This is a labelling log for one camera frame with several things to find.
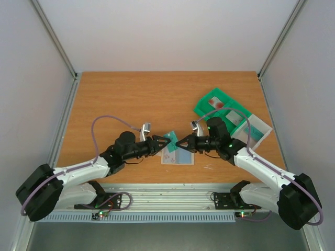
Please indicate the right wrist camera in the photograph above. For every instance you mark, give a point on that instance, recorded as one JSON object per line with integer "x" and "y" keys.
{"x": 197, "y": 128}

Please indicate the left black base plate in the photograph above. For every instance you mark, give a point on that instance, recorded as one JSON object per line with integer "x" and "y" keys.
{"x": 106, "y": 201}

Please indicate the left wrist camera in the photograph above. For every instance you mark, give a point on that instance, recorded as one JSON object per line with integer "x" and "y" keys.
{"x": 144, "y": 131}

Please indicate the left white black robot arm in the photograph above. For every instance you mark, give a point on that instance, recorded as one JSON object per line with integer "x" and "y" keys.
{"x": 41, "y": 191}

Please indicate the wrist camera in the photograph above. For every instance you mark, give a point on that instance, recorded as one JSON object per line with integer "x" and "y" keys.
{"x": 144, "y": 131}
{"x": 197, "y": 128}

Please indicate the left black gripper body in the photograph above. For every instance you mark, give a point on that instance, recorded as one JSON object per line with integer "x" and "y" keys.
{"x": 146, "y": 150}

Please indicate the aluminium frame post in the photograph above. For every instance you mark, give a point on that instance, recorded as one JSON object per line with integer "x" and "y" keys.
{"x": 53, "y": 36}
{"x": 298, "y": 7}

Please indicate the teal card with stripe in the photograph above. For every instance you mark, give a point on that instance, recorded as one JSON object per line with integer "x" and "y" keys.
{"x": 171, "y": 147}

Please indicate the beige card holder wallet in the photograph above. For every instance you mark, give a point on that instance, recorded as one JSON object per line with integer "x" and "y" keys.
{"x": 184, "y": 157}

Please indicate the teal card in tray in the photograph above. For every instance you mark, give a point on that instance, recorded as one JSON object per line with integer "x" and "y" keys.
{"x": 256, "y": 134}

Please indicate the small circuit board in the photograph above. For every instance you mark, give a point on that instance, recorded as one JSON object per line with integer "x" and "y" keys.
{"x": 99, "y": 215}
{"x": 244, "y": 214}

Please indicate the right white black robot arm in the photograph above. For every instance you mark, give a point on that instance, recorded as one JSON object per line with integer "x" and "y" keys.
{"x": 292, "y": 197}

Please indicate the grey card in tray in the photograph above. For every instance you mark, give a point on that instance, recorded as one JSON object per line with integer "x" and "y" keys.
{"x": 234, "y": 117}

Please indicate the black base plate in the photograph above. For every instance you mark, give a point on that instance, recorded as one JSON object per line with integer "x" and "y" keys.
{"x": 227, "y": 200}
{"x": 106, "y": 201}

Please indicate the grey slotted cable duct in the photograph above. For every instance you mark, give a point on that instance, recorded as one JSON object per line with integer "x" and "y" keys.
{"x": 144, "y": 217}

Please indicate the red white card in tray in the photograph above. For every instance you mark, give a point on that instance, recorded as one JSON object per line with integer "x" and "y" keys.
{"x": 216, "y": 103}

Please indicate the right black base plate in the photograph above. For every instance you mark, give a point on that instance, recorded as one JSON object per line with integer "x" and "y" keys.
{"x": 227, "y": 200}

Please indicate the green plastic sorting tray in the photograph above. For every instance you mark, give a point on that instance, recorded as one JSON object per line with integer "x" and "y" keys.
{"x": 202, "y": 108}

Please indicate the right aluminium frame post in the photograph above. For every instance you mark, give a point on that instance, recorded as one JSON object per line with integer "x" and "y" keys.
{"x": 298, "y": 7}

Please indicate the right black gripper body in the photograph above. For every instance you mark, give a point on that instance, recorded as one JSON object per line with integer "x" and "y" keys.
{"x": 193, "y": 143}

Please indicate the aluminium rail frame front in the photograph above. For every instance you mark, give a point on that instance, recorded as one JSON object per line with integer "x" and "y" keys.
{"x": 148, "y": 197}

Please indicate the left aluminium frame post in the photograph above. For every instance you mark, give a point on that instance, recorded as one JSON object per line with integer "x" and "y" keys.
{"x": 53, "y": 36}

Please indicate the right small circuit board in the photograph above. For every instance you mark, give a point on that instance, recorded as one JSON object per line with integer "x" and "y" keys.
{"x": 244, "y": 214}

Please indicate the left small circuit board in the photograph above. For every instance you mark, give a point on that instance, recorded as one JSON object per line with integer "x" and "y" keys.
{"x": 99, "y": 215}

